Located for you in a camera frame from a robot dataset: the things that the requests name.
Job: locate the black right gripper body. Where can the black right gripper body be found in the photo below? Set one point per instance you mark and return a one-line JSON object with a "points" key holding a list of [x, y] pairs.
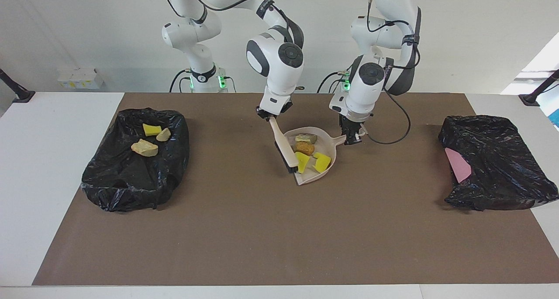
{"points": [[265, 115]]}

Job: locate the beige hand brush black bristles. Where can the beige hand brush black bristles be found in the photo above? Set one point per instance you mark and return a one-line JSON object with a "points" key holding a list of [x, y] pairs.
{"points": [[283, 148]]}

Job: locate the beige plastic dustpan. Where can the beige plastic dustpan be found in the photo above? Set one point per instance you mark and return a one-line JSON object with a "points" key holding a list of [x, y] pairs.
{"points": [[325, 137]]}

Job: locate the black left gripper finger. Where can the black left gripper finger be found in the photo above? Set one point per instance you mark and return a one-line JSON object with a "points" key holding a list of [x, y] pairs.
{"points": [[358, 136], [350, 138]]}

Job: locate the black clamp stand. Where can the black clamp stand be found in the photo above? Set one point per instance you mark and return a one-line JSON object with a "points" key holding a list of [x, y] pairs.
{"points": [[535, 96], [17, 94]]}

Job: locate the small orange croissant piece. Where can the small orange croissant piece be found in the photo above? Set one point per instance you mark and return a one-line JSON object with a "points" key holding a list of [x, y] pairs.
{"points": [[163, 135]]}

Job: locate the brown table mat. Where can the brown table mat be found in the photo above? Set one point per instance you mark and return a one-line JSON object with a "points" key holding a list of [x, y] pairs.
{"points": [[279, 246]]}

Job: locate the black trash bag bin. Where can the black trash bag bin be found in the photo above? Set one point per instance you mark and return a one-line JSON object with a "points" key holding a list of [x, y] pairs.
{"points": [[126, 181]]}

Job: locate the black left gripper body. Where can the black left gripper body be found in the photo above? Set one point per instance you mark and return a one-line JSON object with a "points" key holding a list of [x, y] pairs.
{"points": [[353, 125]]}

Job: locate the brown bread roll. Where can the brown bread roll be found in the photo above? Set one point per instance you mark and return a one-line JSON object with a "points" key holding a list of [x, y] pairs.
{"points": [[305, 148]]}

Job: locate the yellow sponge piece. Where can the yellow sponge piece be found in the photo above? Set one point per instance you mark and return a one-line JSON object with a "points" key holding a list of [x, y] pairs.
{"points": [[302, 161], [322, 163], [151, 129]]}

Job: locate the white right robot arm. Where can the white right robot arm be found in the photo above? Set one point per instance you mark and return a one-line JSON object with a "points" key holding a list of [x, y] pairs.
{"points": [[279, 76]]}

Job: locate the pink card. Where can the pink card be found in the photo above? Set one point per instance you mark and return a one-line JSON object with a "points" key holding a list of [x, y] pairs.
{"points": [[457, 166]]}

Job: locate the black bag bin with card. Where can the black bag bin with card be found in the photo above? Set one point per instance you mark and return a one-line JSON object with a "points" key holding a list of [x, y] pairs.
{"points": [[498, 168]]}

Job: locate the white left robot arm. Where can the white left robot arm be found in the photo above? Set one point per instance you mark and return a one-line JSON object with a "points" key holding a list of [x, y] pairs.
{"points": [[364, 89]]}

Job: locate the white wall socket box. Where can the white wall socket box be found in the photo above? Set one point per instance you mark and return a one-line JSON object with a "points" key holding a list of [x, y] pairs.
{"points": [[81, 78]]}

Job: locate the blue object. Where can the blue object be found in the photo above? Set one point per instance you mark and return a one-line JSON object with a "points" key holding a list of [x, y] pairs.
{"points": [[556, 118]]}

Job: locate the large striped croissant piece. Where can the large striped croissant piece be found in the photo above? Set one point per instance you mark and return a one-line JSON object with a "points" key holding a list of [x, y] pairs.
{"points": [[145, 147]]}

